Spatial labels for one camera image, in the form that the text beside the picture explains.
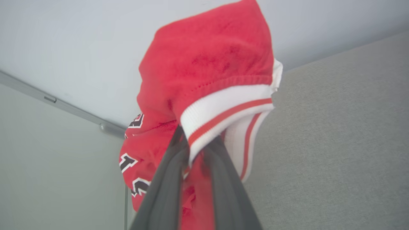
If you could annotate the red basketball jersey white trim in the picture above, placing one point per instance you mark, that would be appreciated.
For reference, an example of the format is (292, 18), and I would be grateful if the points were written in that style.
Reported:
(204, 48)

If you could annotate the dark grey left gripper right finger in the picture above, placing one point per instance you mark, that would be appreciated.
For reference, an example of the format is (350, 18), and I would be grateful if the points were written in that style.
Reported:
(227, 191)

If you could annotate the grey fabric sofa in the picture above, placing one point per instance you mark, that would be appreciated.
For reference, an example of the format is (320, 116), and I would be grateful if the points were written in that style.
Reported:
(335, 143)

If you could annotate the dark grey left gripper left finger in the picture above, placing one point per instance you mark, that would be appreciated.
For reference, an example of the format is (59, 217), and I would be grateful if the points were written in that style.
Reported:
(166, 191)

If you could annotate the grey wall trim strip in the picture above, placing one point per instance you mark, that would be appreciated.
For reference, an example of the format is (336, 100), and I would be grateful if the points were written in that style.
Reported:
(73, 110)

